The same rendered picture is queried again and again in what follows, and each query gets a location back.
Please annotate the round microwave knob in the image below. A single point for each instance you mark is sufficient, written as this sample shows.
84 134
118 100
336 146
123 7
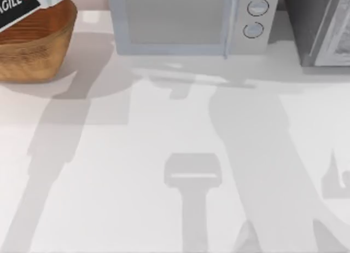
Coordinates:
257 6
253 30

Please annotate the pale microwave oven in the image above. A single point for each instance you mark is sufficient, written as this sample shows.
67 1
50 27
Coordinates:
257 42

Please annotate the microwave door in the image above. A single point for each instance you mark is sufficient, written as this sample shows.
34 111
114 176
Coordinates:
175 20

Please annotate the brown woven basket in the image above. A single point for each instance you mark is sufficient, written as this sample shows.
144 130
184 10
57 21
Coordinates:
35 50

